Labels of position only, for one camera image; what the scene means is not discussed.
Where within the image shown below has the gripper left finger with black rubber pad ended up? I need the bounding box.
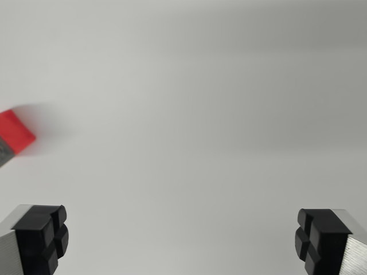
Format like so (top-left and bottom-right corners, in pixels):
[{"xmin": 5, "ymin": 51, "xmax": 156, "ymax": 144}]
[{"xmin": 0, "ymin": 204, "xmax": 70, "ymax": 275}]

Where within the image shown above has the gripper right finger with black rubber pad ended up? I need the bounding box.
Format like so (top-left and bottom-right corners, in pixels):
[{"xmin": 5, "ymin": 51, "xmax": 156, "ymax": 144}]
[{"xmin": 294, "ymin": 208, "xmax": 367, "ymax": 275}]

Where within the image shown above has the grey embossed toy cube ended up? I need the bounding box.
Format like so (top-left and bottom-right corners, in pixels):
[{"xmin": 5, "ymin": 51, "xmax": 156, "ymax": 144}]
[{"xmin": 0, "ymin": 134, "xmax": 21, "ymax": 170}]

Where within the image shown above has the red embossed toy cube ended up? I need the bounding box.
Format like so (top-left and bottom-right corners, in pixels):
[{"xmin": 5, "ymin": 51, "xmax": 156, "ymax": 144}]
[{"xmin": 0, "ymin": 109, "xmax": 37, "ymax": 154}]

